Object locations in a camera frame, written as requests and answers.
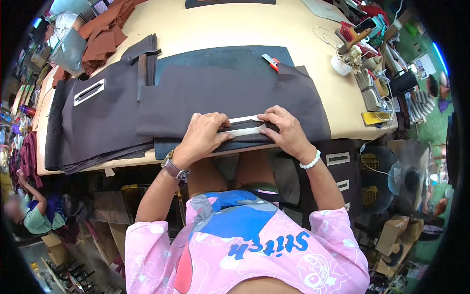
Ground person's right hand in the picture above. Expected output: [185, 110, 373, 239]
[257, 105, 317, 164]

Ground person's left hand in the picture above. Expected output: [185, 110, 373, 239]
[172, 112, 235, 171]

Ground person's right thumb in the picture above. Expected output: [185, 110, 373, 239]
[264, 127, 281, 144]

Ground person's right index finger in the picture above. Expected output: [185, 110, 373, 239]
[257, 112, 283, 125]

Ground person's right fingers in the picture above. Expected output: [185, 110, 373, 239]
[266, 105, 294, 117]

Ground person's left fingers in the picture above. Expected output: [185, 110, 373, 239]
[190, 112, 232, 129]

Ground white interfacing strip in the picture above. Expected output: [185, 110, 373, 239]
[217, 115, 267, 137]

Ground dark brown fabric piece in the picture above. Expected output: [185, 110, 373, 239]
[137, 63, 332, 145]

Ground person's legs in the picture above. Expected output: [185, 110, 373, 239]
[187, 149, 283, 197]

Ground red utility knife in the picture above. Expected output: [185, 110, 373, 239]
[261, 54, 281, 73]

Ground dark cutting mat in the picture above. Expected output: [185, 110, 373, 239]
[153, 46, 296, 161]

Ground hanging dark fabric white frames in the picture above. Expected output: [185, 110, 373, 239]
[272, 139, 362, 228]

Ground white cup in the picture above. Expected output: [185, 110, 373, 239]
[330, 55, 353, 77]

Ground stack of grey strips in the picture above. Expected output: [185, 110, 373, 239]
[354, 70, 383, 112]

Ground yellow flat pad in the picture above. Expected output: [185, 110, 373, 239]
[361, 110, 393, 126]

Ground roll of tape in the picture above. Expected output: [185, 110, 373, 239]
[375, 78, 390, 98]

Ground red plastic basket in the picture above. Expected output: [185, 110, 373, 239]
[340, 21, 379, 56]

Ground stack of dark fabric sheets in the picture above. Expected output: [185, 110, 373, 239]
[44, 33, 162, 175]

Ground grey sheet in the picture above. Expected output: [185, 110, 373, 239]
[301, 0, 349, 23]

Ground person's body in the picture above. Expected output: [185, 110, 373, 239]
[125, 189, 371, 294]

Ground black mat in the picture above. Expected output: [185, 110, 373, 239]
[185, 0, 277, 9]

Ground white slotted template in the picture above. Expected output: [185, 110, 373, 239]
[74, 78, 106, 107]

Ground black smartphone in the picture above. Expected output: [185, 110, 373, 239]
[353, 17, 377, 34]

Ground pile of brown cloth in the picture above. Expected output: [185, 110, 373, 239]
[51, 0, 147, 89]

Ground brown cardboard sheets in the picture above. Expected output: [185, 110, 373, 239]
[88, 191, 133, 254]

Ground grey electric fan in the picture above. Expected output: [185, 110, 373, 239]
[387, 141, 432, 212]

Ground cardboard boxes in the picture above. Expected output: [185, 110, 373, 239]
[375, 215, 424, 278]

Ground grey bag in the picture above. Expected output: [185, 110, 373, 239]
[49, 27, 88, 78]

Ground maroon cloth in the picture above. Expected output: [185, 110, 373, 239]
[9, 130, 43, 188]

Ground hammer with wooden handle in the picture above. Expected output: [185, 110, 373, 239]
[128, 49, 162, 103]

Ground wooden handled brush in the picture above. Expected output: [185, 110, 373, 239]
[337, 28, 373, 56]

